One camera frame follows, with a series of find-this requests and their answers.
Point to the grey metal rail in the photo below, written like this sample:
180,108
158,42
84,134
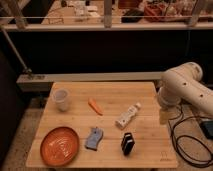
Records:
43,82

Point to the black power adapter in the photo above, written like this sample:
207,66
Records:
207,128

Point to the diagonal metal strut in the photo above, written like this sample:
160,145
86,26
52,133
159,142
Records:
26,69

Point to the black eraser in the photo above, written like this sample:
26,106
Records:
127,143

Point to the orange ribbed plate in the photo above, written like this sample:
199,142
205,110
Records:
60,146

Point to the orange carrot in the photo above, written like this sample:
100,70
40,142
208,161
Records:
92,103

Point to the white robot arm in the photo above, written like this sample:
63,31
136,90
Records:
183,82

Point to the clear plastic cup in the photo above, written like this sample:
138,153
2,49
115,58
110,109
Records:
61,99

